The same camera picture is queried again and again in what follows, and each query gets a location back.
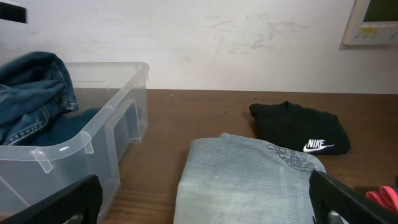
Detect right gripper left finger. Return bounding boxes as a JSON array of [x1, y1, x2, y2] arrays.
[[1, 174, 103, 224]]

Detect clear plastic storage container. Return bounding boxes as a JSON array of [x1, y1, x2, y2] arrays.
[[1, 62, 149, 220]]

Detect blue denim jeans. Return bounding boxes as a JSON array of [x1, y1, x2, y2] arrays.
[[1, 52, 78, 146]]

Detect light grey folded jeans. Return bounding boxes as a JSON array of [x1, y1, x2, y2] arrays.
[[174, 133, 325, 224]]

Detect dark teal shirt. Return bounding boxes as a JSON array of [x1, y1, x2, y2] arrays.
[[28, 108, 101, 146]]

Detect white wall control panel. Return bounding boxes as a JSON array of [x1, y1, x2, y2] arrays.
[[343, 0, 397, 45]]

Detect black shorts red grey waistband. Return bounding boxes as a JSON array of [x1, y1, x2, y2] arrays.
[[365, 177, 397, 213]]

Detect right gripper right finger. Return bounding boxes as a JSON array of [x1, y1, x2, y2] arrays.
[[309, 170, 397, 224]]

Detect black Nike folded garment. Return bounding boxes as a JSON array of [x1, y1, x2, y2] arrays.
[[249, 101, 351, 155]]

